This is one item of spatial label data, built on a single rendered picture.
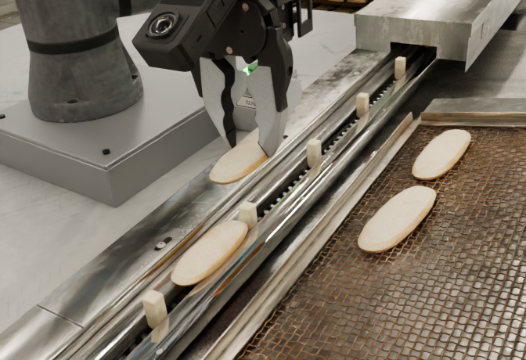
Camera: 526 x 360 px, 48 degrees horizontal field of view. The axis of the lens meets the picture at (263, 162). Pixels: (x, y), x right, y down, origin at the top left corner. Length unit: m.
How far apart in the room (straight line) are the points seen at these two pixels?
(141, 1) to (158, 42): 0.35
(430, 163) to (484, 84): 0.41
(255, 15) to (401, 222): 0.20
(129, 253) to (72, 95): 0.30
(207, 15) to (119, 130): 0.34
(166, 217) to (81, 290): 0.11
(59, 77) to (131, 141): 0.13
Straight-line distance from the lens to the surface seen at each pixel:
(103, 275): 0.54
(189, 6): 0.43
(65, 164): 0.73
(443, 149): 0.58
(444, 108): 0.71
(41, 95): 0.80
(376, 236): 0.47
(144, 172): 0.71
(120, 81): 0.79
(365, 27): 0.95
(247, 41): 0.48
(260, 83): 0.49
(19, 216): 0.73
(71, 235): 0.67
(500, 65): 1.03
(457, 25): 0.90
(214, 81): 0.52
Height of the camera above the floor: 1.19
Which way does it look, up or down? 30 degrees down
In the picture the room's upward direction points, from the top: 5 degrees counter-clockwise
